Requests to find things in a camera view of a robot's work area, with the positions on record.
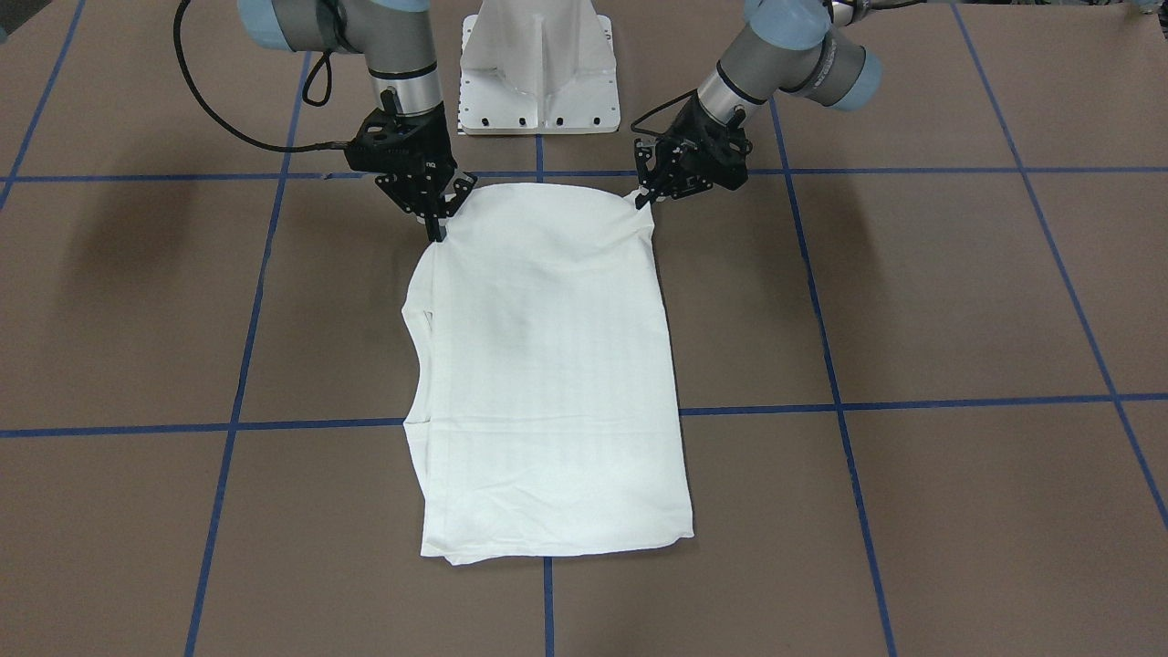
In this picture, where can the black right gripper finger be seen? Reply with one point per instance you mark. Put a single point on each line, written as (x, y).
(437, 228)

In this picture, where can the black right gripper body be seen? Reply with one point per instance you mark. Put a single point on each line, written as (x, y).
(427, 157)

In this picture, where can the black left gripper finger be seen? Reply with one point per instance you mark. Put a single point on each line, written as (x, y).
(644, 197)

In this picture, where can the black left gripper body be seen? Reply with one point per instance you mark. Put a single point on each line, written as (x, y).
(691, 155)

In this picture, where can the white long-sleeve printed shirt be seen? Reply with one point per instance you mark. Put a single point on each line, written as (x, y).
(545, 422)

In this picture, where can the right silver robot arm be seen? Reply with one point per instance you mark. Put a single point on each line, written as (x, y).
(395, 39)

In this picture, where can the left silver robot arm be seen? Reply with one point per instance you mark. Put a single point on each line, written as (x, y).
(791, 47)

